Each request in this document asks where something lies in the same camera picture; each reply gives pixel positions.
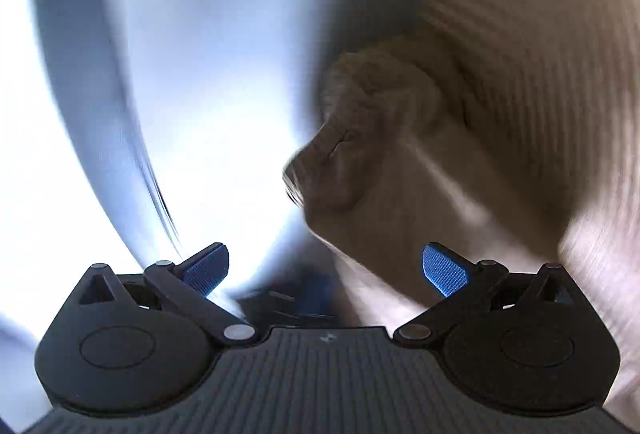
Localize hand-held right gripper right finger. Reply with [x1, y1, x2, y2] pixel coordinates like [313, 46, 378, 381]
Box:
[392, 241, 577, 349]

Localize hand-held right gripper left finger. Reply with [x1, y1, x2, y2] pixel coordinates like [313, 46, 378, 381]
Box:
[77, 242, 257, 347]

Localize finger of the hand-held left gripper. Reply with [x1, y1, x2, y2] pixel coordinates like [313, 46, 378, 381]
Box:
[239, 264, 347, 330]

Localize brown pants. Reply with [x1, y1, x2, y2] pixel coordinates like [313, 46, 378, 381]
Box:
[281, 39, 571, 320]

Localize brown woven mat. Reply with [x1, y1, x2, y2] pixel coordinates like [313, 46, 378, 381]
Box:
[415, 0, 640, 415]

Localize dark grey leather sofa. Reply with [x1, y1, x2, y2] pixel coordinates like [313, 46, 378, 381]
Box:
[0, 0, 451, 330]

